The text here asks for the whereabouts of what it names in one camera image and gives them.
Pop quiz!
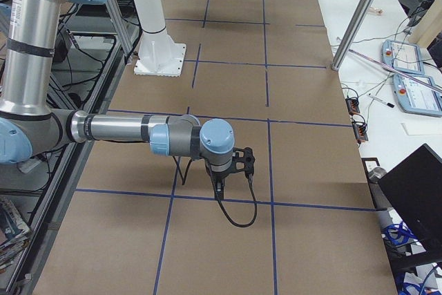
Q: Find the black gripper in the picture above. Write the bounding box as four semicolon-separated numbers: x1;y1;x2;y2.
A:
205;164;230;200

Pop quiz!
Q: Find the orange black connector box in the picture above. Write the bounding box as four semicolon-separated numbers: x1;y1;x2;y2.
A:
345;97;360;115

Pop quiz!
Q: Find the silver metal cup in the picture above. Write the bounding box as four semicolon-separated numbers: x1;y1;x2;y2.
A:
367;166;387;184

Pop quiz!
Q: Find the black marker pen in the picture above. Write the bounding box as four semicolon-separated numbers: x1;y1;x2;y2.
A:
368;94;395;108

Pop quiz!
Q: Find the black laptop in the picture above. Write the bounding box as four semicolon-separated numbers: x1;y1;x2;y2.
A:
378;144;441;251

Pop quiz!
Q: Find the white flat block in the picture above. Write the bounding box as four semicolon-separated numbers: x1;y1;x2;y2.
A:
401;122;442;136

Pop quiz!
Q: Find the stack of books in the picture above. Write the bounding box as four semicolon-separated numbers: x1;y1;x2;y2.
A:
1;196;31;273

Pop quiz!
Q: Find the near teach pendant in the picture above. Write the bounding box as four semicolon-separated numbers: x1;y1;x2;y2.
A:
392;74;441;117

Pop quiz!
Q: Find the teach pendant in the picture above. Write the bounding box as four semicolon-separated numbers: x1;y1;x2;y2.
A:
381;39;425;75
392;74;441;117

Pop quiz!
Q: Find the far teach pendant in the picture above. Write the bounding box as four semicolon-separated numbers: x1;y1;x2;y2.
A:
381;39;425;75

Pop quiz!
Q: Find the black camera cable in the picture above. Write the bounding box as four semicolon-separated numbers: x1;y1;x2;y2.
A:
174;155;258;228

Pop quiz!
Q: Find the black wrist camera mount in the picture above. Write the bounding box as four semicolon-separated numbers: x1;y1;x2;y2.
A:
231;147;256;178

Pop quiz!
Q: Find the white camera post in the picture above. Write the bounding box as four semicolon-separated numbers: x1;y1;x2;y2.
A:
134;0;186;77

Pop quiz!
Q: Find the aluminium frame post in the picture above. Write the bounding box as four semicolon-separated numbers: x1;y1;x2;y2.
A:
331;0;373;70

